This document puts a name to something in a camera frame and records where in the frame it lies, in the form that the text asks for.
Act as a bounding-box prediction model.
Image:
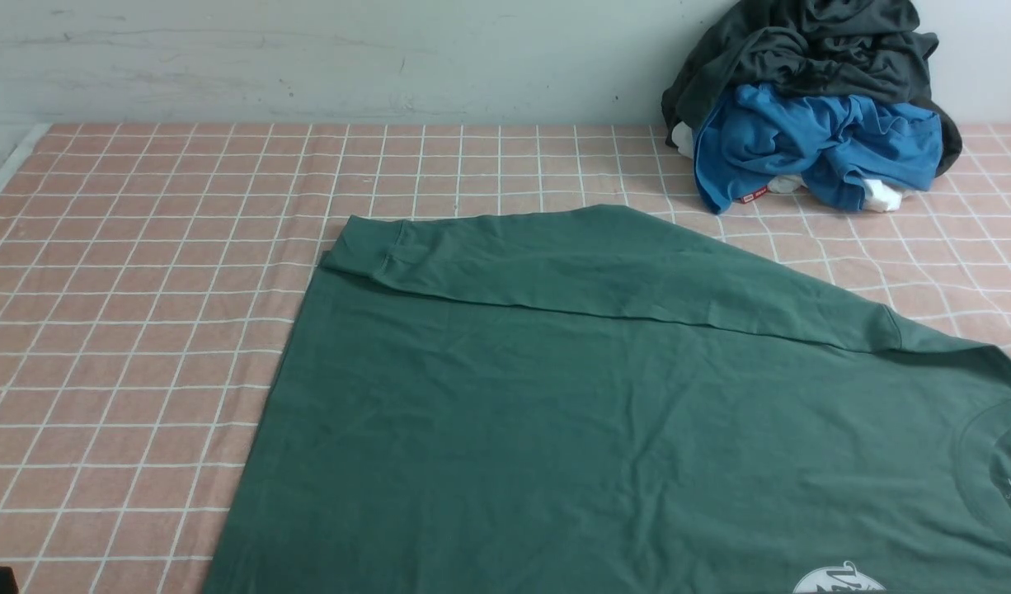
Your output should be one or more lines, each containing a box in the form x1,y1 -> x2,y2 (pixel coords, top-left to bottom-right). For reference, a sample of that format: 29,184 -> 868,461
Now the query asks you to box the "green long-sleeved shirt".
204,205 -> 1011,593

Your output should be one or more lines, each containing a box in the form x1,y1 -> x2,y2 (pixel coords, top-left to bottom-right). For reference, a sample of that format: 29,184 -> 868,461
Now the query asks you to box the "blue crumpled garment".
693,82 -> 943,215

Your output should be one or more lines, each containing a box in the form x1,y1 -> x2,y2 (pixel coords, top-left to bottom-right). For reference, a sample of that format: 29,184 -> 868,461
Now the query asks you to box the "pink checkered tablecloth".
0,124 -> 1011,593

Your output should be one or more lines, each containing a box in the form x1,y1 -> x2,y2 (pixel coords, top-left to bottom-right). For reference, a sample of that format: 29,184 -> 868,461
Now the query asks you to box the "dark grey crumpled garment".
661,1 -> 964,174

